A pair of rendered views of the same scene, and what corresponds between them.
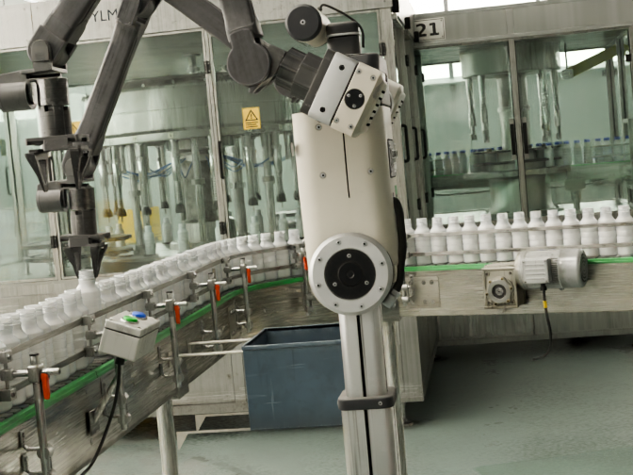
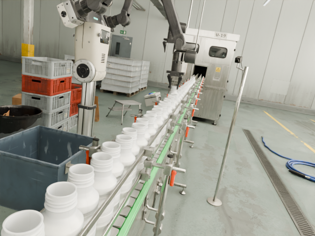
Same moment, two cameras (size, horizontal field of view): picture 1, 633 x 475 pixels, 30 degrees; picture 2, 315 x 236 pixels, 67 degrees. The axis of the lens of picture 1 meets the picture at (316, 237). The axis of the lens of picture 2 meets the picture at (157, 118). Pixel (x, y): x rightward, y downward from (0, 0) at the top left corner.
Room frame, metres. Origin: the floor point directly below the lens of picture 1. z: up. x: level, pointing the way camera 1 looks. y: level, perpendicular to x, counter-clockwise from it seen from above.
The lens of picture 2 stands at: (4.01, 0.48, 1.34)
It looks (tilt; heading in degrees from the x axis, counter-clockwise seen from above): 14 degrees down; 181
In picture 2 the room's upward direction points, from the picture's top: 9 degrees clockwise
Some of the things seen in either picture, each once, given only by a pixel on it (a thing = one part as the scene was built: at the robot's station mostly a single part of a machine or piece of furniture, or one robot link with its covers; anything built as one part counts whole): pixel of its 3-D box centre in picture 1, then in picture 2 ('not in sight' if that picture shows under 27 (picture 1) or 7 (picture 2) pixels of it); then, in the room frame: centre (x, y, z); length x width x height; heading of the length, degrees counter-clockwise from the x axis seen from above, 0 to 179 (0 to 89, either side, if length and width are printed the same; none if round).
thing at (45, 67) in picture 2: not in sight; (48, 67); (0.77, -1.15, 1.00); 0.61 x 0.41 x 0.22; 179
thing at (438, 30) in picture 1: (519, 178); not in sight; (8.49, -1.49, 1.15); 1.63 x 1.62 x 2.30; 171
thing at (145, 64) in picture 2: not in sight; (133, 73); (-5.72, -0.93, 0.59); 1.25 x 1.03 x 1.17; 173
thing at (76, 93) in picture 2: not in sight; (69, 92); (0.05, -1.15, 0.55); 0.61 x 0.41 x 0.22; 174
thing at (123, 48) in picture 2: not in sight; (119, 58); (-7.65, -1.95, 1.05); 1.00 x 0.10 x 2.10; 81
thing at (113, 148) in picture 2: (190, 278); (107, 181); (3.57, 0.39, 1.08); 0.06 x 0.06 x 0.17
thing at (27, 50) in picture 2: not in sight; (27, 57); (-5.68, -5.28, 0.55); 0.40 x 0.40 x 1.10; 81
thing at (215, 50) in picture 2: not in sight; (199, 76); (-2.40, 1.30, 1.05); 1.60 x 1.40 x 2.10; 171
